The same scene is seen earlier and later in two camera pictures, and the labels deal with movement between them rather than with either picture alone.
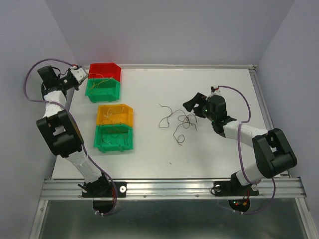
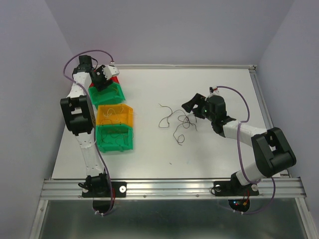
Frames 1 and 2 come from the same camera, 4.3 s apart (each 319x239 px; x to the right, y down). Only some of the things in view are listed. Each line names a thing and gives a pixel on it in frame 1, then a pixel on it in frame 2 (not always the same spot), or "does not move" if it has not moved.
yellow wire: (107, 115) does not move
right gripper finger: (199, 98) does not move
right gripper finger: (199, 111) does not move
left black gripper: (77, 85) → (100, 86)
